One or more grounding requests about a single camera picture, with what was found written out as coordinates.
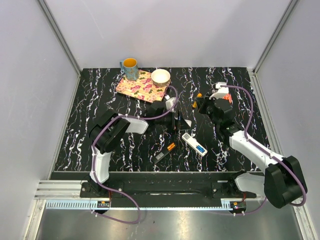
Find black remote orange batteries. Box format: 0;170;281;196
152;143;177;164

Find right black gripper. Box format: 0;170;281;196
196;92;222;128

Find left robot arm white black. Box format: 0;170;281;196
89;97;192;198

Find blue floral mug orange inside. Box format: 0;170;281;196
119;58;139;81

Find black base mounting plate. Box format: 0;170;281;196
80;172;256;210

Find pink floral tray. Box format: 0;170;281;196
115;70;171;103

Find blue battery pair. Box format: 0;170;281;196
196;145;205;153

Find white ceramic bowl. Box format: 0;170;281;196
151;69;171;87

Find white remote dark batteries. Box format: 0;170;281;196
185;120;192;127

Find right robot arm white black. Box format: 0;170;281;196
193;96;308;209

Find red patterned small dish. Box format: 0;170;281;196
223;93;233;104

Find white remote blue batteries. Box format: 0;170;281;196
181;132;208;157

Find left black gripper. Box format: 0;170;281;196
155;109;191;132

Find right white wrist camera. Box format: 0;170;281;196
209;82;229;100

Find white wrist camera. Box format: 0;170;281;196
209;82;229;100
164;95;177;112

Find left orange battery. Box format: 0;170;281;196
167;143;175;151

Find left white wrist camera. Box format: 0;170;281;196
164;95;177;112

